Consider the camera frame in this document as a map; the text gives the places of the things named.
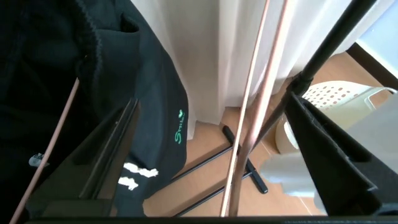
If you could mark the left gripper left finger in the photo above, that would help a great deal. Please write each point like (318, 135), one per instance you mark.
(77, 180)

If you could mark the pink clothes hanger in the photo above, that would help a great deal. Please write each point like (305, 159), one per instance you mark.
(46, 155)
(264, 93)

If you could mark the white garment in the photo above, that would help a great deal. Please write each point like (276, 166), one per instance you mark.
(286, 174)

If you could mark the white laundry basket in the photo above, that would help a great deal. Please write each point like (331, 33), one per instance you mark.
(342, 102)

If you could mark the beige curtain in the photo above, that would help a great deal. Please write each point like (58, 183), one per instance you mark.
(211, 46)

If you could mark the black shorts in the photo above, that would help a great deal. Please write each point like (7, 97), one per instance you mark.
(46, 46)

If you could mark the black clothes rack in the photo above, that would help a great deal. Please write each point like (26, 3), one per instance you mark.
(329, 46)

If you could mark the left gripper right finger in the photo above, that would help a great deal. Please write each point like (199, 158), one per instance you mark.
(351, 174)

